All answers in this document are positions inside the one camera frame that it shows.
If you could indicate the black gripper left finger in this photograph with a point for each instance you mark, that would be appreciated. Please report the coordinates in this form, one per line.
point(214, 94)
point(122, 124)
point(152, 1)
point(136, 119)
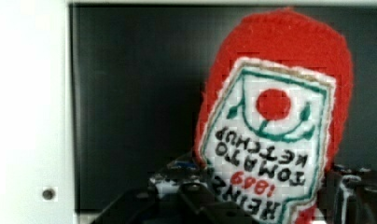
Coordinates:
point(176, 194)

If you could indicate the silver toaster oven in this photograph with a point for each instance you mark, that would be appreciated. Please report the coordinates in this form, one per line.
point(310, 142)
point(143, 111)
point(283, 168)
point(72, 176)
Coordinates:
point(138, 72)

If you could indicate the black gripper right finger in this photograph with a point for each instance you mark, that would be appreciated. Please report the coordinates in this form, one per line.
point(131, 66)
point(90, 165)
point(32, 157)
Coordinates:
point(349, 196)

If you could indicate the red ketchup bottle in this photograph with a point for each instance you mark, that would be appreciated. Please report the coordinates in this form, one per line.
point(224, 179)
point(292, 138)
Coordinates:
point(273, 114)

